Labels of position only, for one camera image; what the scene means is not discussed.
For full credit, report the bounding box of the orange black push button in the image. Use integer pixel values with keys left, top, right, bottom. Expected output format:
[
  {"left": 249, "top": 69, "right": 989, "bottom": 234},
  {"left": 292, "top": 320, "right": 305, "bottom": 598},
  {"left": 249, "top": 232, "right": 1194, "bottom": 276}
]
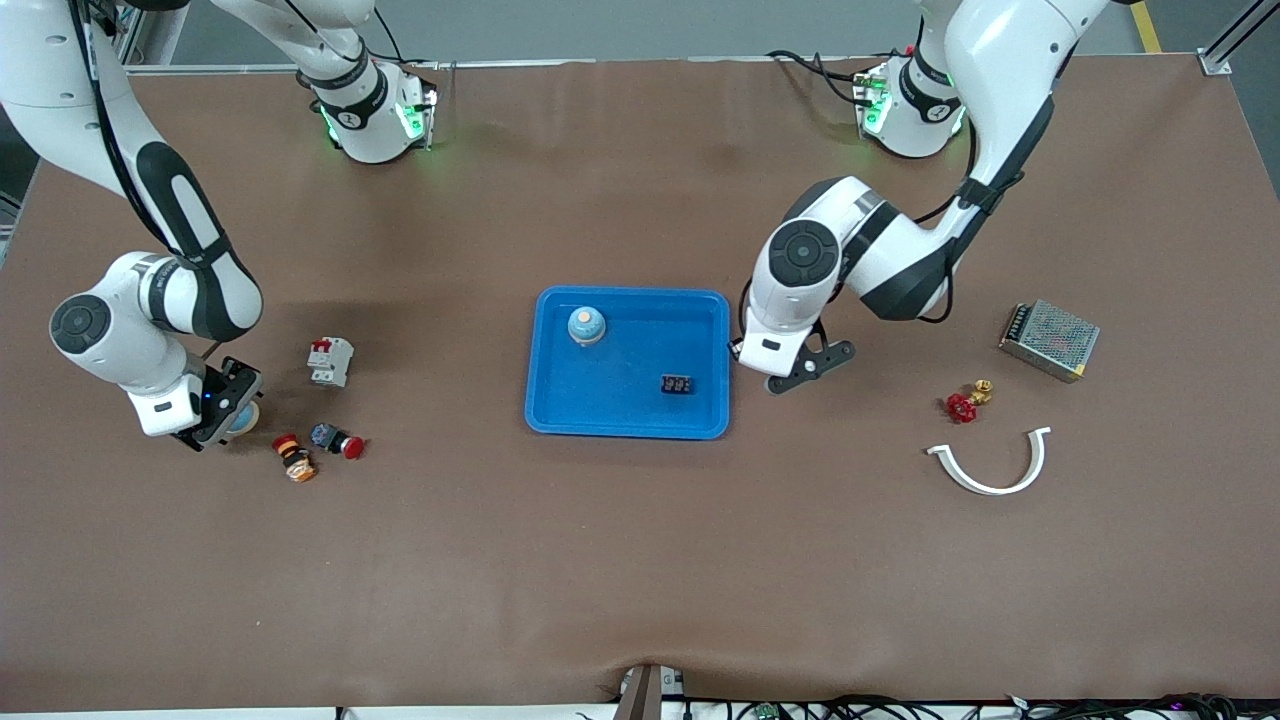
[{"left": 271, "top": 433, "right": 319, "bottom": 484}]

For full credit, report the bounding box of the red emergency stop button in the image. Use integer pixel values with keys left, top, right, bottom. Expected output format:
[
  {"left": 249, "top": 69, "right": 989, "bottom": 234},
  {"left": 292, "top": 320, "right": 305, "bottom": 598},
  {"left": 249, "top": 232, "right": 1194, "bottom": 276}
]
[{"left": 309, "top": 422, "right": 367, "bottom": 461}]

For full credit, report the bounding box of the white red circuit breaker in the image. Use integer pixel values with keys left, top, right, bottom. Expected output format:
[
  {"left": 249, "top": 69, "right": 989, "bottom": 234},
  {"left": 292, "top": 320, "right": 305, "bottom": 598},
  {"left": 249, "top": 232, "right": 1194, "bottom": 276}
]
[{"left": 306, "top": 337, "right": 355, "bottom": 389}]

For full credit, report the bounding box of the blue plastic tray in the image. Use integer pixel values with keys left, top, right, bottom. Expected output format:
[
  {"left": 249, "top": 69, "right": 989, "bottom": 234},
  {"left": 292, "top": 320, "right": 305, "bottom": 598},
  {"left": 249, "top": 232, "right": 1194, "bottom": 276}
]
[{"left": 524, "top": 286, "right": 732, "bottom": 441}]

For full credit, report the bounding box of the brown table cover mat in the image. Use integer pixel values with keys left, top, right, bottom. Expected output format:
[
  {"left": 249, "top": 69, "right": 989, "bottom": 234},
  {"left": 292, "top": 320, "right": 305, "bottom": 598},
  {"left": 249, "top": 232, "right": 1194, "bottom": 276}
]
[{"left": 0, "top": 55, "right": 1280, "bottom": 713}]

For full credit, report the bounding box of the white curved pipe clamp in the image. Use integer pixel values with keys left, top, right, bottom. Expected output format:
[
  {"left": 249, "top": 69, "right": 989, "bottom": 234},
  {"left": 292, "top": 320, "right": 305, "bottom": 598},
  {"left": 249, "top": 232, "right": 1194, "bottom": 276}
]
[{"left": 925, "top": 426, "right": 1053, "bottom": 497}]

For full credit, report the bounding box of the metal mesh power supply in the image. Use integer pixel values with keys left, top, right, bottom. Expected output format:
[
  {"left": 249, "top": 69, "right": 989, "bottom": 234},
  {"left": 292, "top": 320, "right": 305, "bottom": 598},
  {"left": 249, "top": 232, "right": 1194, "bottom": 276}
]
[{"left": 998, "top": 300, "right": 1102, "bottom": 384}]

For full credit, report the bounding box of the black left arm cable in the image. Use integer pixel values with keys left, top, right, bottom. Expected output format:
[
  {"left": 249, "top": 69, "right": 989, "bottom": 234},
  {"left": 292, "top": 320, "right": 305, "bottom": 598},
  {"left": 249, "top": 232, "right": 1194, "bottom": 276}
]
[{"left": 738, "top": 115, "right": 991, "bottom": 346}]

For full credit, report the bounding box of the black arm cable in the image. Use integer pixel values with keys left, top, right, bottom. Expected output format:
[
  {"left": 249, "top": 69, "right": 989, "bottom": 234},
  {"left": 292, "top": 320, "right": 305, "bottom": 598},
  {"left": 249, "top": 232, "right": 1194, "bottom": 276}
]
[
  {"left": 68, "top": 0, "right": 221, "bottom": 366},
  {"left": 738, "top": 115, "right": 991, "bottom": 346}
]

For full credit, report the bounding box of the brass valve red handle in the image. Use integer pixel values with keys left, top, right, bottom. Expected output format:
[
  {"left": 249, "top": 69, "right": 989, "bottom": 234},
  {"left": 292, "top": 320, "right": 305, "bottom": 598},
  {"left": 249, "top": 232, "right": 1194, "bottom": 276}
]
[{"left": 946, "top": 379, "right": 995, "bottom": 424}]

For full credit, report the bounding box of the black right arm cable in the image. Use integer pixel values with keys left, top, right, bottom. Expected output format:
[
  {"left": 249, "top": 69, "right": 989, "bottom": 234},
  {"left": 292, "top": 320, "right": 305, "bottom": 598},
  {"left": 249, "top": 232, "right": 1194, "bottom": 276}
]
[{"left": 68, "top": 0, "right": 221, "bottom": 366}]

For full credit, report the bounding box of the black base cable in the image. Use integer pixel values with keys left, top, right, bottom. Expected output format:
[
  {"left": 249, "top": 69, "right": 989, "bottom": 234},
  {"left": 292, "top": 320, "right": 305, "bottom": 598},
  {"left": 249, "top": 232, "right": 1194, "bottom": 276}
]
[
  {"left": 766, "top": 48, "right": 876, "bottom": 109},
  {"left": 365, "top": 10, "right": 441, "bottom": 71}
]

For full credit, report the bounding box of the grey metal edge bracket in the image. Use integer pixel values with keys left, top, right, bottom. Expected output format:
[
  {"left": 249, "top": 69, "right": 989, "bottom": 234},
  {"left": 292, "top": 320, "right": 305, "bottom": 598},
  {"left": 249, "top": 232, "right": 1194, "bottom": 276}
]
[{"left": 612, "top": 663, "right": 689, "bottom": 720}]

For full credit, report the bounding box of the aluminium extrusion frame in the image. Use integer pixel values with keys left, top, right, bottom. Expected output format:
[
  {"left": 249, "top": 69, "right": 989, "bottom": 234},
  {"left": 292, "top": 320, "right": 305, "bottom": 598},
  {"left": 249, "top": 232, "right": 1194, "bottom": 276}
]
[
  {"left": 95, "top": 0, "right": 191, "bottom": 73},
  {"left": 1198, "top": 0, "right": 1280, "bottom": 77}
]

